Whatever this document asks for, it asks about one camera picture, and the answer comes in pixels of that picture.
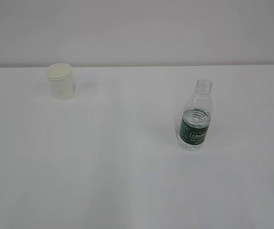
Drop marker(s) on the white paper cup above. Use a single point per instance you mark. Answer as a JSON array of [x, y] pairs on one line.
[[61, 81]]

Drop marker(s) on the clear water bottle green label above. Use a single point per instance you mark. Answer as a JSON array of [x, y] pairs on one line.
[[196, 117]]

